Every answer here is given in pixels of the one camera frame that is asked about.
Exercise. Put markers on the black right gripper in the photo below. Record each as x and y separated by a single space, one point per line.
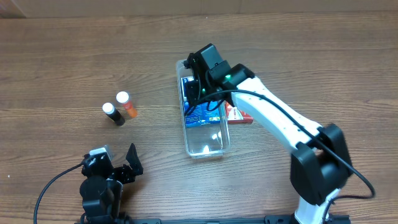
191 62

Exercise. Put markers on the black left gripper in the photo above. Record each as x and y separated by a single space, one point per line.
121 172

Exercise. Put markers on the red medicine box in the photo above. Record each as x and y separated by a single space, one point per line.
236 116

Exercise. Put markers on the clear plastic container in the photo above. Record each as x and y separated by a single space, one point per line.
207 140

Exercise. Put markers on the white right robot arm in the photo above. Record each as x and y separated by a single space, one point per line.
320 161

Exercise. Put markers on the black bottle white cap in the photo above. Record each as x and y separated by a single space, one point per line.
113 114

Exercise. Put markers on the orange bottle white cap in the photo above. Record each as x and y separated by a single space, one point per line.
123 98

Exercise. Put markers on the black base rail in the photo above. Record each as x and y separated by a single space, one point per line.
217 220

